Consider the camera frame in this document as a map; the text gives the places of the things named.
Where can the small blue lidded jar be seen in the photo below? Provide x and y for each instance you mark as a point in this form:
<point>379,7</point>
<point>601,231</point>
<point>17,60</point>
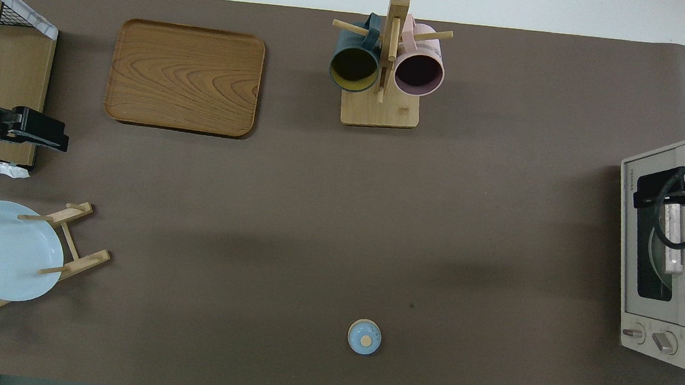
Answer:
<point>364,337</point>

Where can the brown table mat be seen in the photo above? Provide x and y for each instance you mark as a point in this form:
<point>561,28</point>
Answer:
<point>316,215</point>

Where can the wooden plate rack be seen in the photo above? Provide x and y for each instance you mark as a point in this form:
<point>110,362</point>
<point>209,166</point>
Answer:
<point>87,260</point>

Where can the wooden serving tray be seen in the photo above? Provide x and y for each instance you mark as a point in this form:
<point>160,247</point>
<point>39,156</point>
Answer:
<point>185,76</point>

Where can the wooden mug tree stand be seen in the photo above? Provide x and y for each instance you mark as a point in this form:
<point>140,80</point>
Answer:
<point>380,112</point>

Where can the dark blue mug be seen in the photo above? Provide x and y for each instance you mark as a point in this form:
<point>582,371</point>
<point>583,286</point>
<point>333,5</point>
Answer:
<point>353,64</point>

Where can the light blue plate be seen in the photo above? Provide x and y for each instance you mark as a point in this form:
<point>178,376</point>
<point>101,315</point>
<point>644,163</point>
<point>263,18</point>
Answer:
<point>2,249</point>

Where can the pink mug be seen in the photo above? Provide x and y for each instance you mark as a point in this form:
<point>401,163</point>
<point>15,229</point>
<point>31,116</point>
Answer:
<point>419,72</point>

